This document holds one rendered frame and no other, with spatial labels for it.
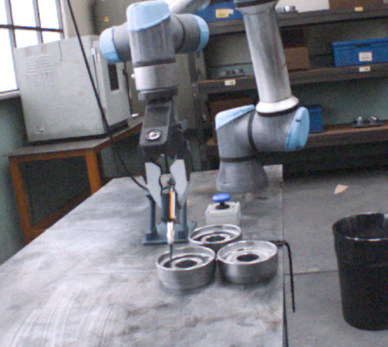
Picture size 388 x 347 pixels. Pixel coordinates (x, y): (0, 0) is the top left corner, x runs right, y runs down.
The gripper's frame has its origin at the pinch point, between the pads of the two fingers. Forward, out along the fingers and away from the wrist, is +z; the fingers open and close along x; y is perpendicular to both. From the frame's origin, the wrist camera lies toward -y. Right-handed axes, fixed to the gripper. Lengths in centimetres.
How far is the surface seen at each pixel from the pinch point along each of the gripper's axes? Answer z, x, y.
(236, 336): 13.1, -12.3, -23.5
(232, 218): 10.3, -8.3, 20.1
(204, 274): 10.8, -5.9, -7.4
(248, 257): 11.1, -12.9, -0.5
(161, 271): 9.7, 1.4, -7.5
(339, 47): -23, -77, 352
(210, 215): 9.4, -3.6, 20.1
